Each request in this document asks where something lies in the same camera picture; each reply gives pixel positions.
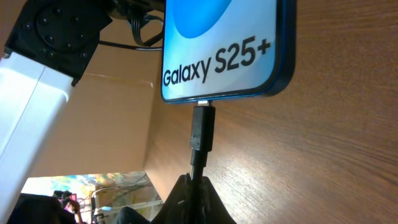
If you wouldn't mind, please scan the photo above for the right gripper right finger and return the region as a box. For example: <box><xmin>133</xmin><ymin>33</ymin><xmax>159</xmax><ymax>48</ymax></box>
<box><xmin>195</xmin><ymin>177</ymin><xmax>236</xmax><ymax>224</ymax></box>

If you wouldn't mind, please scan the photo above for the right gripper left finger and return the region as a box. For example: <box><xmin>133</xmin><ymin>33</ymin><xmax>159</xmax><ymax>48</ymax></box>
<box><xmin>150</xmin><ymin>174</ymin><xmax>196</xmax><ymax>224</ymax></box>

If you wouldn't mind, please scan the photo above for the black USB charging cable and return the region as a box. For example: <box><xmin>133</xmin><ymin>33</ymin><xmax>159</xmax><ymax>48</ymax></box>
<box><xmin>189</xmin><ymin>100</ymin><xmax>216</xmax><ymax>184</ymax></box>

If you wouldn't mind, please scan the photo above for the blue Samsung Galaxy smartphone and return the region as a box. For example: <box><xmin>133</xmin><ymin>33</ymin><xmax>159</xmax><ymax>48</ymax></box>
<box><xmin>160</xmin><ymin>0</ymin><xmax>297</xmax><ymax>103</ymax></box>

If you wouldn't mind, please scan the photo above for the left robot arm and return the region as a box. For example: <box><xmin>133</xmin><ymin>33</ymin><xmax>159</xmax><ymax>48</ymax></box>
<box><xmin>1</xmin><ymin>0</ymin><xmax>165</xmax><ymax>222</ymax></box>

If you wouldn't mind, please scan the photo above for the person in background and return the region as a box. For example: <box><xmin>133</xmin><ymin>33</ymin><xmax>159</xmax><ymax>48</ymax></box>
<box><xmin>6</xmin><ymin>190</ymin><xmax>79</xmax><ymax>224</ymax></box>

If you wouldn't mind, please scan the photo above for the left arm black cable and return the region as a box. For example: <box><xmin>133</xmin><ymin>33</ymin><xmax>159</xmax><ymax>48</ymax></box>
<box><xmin>98</xmin><ymin>9</ymin><xmax>165</xmax><ymax>52</ymax></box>

